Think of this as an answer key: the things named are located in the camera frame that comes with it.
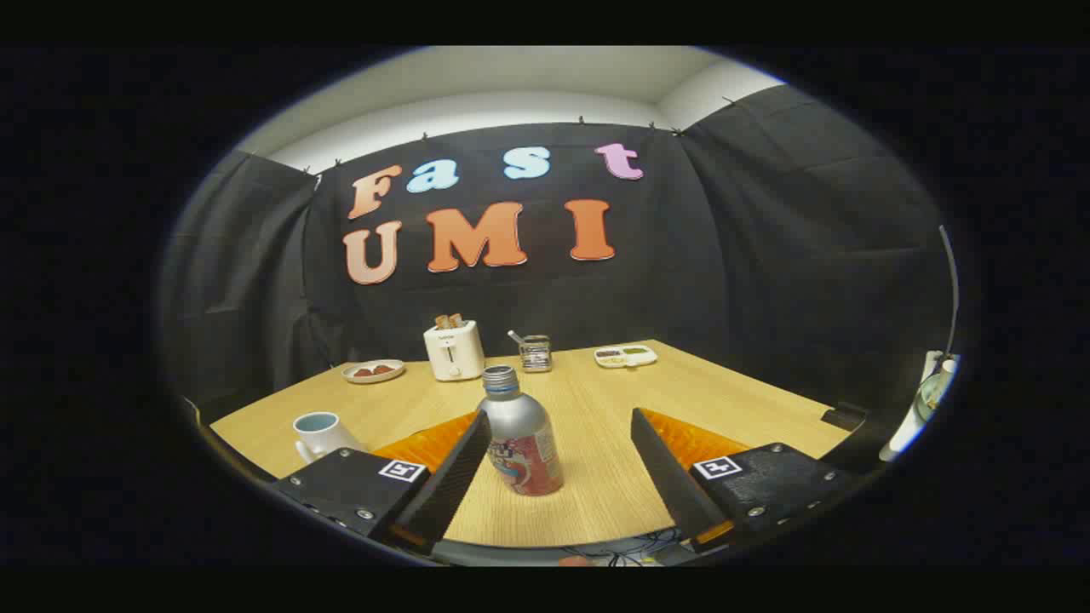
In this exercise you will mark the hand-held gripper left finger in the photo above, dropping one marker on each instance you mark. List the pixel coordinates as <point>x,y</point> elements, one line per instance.
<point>447,485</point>

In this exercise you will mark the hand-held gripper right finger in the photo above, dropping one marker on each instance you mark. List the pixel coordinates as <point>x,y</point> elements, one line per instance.
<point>668,477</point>

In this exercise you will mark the silver juice bottle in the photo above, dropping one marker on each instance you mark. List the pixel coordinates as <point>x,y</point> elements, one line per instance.
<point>519,426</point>

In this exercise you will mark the white cup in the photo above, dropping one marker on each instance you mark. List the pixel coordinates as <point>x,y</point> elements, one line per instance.
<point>322,436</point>

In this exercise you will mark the wooden table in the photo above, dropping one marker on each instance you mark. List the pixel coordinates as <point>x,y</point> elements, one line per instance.
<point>596,409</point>

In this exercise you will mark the white divided dish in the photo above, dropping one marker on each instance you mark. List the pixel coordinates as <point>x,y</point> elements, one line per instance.
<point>626,360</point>

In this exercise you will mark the small white plate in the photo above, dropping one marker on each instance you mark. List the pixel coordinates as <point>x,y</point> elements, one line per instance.
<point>375,377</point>

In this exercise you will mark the white toaster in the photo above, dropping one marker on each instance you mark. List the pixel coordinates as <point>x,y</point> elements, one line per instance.
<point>454,351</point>

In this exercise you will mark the black table clamp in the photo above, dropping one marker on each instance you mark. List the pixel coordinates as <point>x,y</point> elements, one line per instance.
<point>844,417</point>

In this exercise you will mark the black backdrop cloth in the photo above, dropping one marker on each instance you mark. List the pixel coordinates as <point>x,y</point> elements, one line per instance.
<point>724,255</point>

